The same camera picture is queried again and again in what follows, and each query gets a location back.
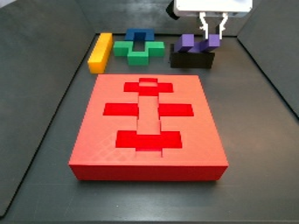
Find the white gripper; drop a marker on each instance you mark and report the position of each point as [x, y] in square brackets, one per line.
[211, 8]

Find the purple U-shaped block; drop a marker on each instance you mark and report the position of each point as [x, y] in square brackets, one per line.
[187, 45]

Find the black angle fixture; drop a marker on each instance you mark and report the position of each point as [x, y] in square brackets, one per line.
[191, 59]

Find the red board with cutouts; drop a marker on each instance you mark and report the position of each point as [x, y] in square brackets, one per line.
[148, 131]

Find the blue U-shaped block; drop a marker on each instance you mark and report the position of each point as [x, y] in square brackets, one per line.
[138, 34]

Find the green cross-shaped block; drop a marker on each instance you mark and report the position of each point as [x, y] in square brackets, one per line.
[138, 58]

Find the yellow long bar block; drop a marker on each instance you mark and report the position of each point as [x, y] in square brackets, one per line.
[98, 59]

